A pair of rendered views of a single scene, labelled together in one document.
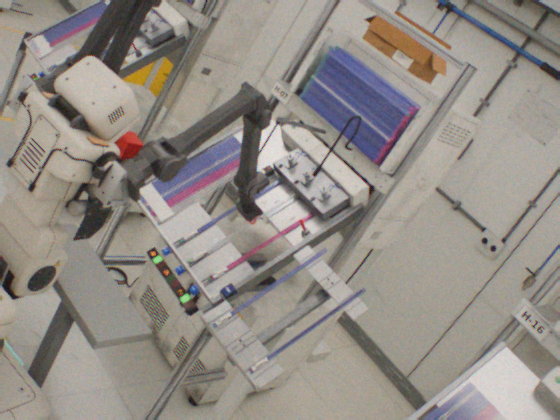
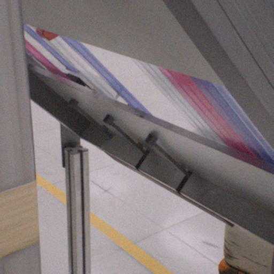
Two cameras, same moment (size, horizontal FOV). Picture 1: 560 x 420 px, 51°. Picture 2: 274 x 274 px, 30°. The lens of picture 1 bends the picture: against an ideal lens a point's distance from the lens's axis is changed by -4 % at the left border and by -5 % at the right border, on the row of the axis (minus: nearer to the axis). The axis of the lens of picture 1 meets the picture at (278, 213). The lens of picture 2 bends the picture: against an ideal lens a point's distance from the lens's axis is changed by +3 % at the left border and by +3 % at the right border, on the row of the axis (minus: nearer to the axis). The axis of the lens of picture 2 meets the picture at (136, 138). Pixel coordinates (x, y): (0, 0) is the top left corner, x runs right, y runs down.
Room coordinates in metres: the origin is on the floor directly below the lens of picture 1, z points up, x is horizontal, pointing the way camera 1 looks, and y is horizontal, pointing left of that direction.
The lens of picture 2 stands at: (2.89, 0.39, 1.09)
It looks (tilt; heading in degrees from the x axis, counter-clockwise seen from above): 22 degrees down; 196
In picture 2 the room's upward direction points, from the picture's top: 1 degrees clockwise
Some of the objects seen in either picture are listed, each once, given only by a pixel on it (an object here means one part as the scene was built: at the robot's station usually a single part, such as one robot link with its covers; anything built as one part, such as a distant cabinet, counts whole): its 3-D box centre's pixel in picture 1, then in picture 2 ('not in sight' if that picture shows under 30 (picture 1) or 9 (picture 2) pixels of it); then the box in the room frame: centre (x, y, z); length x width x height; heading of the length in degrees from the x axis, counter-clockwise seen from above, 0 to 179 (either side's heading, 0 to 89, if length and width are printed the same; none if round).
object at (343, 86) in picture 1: (360, 103); not in sight; (2.53, -0.04, 1.52); 0.51 x 0.13 x 0.27; 55
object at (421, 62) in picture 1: (416, 50); not in sight; (2.84, -0.12, 1.82); 0.68 x 0.30 x 0.20; 55
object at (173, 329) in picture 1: (231, 308); not in sight; (2.66, -0.06, 0.31); 0.70 x 0.65 x 0.62; 55
